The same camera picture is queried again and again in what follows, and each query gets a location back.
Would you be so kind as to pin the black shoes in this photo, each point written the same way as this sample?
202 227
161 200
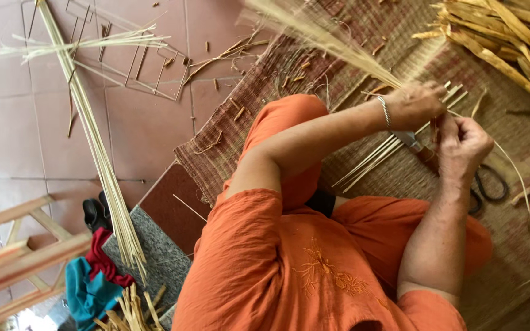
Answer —
94 214

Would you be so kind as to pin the orange trousers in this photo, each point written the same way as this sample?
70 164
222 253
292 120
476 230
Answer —
288 119

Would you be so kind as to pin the wooden frame stool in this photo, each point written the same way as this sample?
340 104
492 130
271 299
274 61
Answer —
21 257

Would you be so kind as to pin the red cloth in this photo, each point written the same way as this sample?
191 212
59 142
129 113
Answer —
101 262

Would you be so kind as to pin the grey speckled stone slab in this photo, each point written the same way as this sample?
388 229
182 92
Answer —
154 257

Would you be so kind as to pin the small bunch of dried stalks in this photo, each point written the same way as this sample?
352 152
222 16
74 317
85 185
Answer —
131 310

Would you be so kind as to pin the bundle of long thin sticks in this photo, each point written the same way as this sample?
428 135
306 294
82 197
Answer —
94 151

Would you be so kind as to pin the person's left fingers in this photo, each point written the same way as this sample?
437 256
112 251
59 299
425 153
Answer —
436 100

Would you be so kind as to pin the person's left hand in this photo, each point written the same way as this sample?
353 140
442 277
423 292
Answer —
410 106

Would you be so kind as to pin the heap of dried yellow stalks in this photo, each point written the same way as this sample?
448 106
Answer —
509 41

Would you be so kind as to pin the orange embroidered shirt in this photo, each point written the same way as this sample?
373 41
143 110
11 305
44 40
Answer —
292 276

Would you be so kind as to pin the pale thin fibre strand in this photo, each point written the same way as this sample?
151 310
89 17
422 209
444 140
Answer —
518 177

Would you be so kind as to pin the pale straw sheaf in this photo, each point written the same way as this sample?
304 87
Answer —
94 42

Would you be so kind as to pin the teal cloth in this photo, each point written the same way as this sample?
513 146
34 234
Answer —
85 294

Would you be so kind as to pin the bundle of pale grass fibres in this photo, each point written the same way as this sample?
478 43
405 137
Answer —
320 34

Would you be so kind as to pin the bundle of short thin sticks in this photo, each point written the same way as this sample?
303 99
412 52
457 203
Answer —
371 163

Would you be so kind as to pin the woven brown straw mat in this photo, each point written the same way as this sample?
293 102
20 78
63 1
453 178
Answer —
384 27

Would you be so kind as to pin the person's right hand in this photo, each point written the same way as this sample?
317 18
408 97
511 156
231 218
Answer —
465 147

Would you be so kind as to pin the person's right fingers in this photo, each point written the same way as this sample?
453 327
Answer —
444 133

